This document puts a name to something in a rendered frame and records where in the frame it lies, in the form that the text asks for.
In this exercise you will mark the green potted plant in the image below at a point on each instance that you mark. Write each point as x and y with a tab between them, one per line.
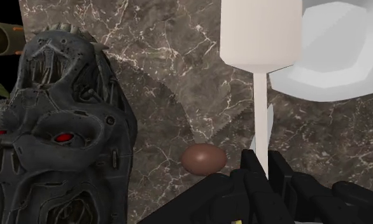
2	38

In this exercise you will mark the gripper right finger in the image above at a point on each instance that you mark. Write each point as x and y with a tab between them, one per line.
323	204

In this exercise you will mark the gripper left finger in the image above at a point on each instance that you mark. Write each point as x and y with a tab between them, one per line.
223	198

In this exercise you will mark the white angular bowl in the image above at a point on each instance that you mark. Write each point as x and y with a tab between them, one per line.
335	52

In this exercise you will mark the dark grey robot skull figure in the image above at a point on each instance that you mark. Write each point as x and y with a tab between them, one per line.
59	139

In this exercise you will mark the brown egg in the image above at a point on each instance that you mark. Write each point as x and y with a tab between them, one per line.
204	159

